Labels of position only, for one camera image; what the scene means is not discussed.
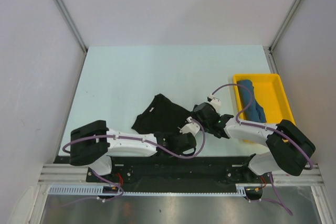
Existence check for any left aluminium frame post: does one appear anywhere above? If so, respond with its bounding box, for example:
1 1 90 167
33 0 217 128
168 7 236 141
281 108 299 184
53 0 88 55

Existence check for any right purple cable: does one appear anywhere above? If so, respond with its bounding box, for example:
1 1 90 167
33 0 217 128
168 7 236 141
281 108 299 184
209 83 314 216

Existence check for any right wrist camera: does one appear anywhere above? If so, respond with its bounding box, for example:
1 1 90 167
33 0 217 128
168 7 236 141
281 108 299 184
207 94 221 111

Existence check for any black printed t-shirt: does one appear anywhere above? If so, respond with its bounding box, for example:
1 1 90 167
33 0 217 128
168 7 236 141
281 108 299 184
131 94 191 136

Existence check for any aluminium frame post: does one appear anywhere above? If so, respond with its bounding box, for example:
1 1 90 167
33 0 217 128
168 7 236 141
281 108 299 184
268 0 303 52
53 0 88 55

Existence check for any right aluminium frame post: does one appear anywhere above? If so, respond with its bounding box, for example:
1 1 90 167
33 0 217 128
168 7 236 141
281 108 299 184
268 0 303 52

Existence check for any grey cable duct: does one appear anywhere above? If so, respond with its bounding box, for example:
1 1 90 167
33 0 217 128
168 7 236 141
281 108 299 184
48 185 261 197

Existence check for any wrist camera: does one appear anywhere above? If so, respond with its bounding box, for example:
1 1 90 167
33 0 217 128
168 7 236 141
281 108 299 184
179 116 201 136
207 94 221 111

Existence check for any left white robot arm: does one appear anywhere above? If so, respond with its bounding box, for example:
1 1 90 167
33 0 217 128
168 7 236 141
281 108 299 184
64 120 201 182

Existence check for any yellow plastic tray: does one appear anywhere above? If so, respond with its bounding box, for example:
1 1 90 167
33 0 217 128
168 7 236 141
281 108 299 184
233 73 296 124

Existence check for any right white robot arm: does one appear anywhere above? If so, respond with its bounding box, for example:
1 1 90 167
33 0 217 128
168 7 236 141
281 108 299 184
191 102 316 183

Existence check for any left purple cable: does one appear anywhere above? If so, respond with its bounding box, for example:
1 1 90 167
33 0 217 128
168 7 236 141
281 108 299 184
62 118 207 204

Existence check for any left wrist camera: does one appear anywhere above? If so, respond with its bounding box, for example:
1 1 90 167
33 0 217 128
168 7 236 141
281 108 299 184
179 116 201 136

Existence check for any purple cable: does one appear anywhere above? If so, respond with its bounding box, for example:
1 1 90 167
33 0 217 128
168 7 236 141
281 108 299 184
62 118 207 204
209 83 314 216

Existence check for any rolled blue t-shirt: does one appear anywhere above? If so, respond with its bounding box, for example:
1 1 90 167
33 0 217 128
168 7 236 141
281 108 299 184
237 80 266 123

